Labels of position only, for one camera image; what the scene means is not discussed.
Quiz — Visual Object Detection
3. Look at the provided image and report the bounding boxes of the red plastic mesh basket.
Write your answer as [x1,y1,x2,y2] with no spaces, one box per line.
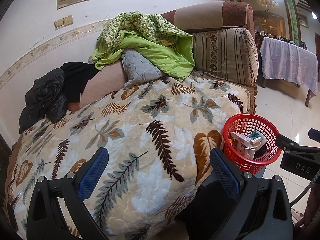
[223,114,281,175]

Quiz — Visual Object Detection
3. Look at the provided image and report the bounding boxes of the leaf patterned bed blanket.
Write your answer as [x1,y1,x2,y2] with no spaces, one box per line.
[6,76,252,239]

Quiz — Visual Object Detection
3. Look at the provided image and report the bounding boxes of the beige wall switches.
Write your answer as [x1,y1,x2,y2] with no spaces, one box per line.
[54,15,73,30]

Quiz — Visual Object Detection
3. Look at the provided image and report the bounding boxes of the table with lilac cloth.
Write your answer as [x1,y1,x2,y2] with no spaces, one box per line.
[260,37,319,106]

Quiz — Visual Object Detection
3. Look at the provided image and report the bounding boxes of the black cloth garment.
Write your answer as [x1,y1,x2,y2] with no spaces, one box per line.
[60,62,99,103]

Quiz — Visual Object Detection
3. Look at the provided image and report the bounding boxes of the white barcode box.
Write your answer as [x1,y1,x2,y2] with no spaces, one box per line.
[231,132,261,160]

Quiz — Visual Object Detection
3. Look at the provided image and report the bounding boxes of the teal tissue packet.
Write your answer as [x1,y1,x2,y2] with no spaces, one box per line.
[248,129,266,142]

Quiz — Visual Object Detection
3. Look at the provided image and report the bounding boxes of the person right hand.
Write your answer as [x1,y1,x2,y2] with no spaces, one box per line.
[295,184,320,229]

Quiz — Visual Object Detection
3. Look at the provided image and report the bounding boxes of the striped brown sofa cushion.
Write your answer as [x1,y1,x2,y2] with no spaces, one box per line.
[193,28,259,87]

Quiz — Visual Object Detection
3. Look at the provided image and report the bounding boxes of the black puffer jacket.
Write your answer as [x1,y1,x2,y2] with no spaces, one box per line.
[18,68,67,134]

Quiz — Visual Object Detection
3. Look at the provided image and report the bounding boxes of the grey quilted pillow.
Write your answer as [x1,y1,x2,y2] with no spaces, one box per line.
[121,49,166,88]

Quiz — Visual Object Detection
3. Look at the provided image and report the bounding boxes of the green patterned quilt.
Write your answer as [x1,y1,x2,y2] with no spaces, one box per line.
[90,11,195,82]

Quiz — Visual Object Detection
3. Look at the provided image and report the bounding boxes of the brown sofa backrest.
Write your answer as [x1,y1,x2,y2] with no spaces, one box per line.
[161,1,254,35]

